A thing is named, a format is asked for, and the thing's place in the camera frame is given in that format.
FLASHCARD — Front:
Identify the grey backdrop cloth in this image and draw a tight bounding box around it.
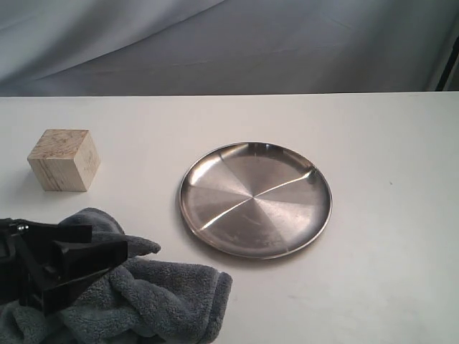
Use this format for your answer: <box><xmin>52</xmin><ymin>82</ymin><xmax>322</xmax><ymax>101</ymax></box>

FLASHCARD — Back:
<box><xmin>1</xmin><ymin>1</ymin><xmax>458</xmax><ymax>97</ymax></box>

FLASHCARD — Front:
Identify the light wooden cube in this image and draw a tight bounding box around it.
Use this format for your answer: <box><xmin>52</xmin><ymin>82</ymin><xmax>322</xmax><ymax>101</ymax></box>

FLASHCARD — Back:
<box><xmin>27</xmin><ymin>129</ymin><xmax>100</xmax><ymax>192</ymax></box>

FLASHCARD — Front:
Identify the black stand pole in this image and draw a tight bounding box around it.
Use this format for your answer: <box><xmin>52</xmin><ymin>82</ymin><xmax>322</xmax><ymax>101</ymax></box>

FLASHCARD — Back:
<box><xmin>435</xmin><ymin>47</ymin><xmax>458</xmax><ymax>92</ymax></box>

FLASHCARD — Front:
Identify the grey fluffy towel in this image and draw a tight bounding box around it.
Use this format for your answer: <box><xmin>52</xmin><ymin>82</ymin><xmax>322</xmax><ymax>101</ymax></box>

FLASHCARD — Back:
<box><xmin>1</xmin><ymin>208</ymin><xmax>232</xmax><ymax>343</ymax></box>

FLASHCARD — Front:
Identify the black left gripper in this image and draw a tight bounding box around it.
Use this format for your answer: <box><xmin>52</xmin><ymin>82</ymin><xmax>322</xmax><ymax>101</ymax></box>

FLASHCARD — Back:
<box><xmin>1</xmin><ymin>218</ymin><xmax>128</xmax><ymax>315</ymax></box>

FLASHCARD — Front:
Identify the round stainless steel plate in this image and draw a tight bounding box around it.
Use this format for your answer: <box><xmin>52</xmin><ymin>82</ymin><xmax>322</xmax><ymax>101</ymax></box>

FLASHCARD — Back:
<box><xmin>176</xmin><ymin>142</ymin><xmax>333</xmax><ymax>259</ymax></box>

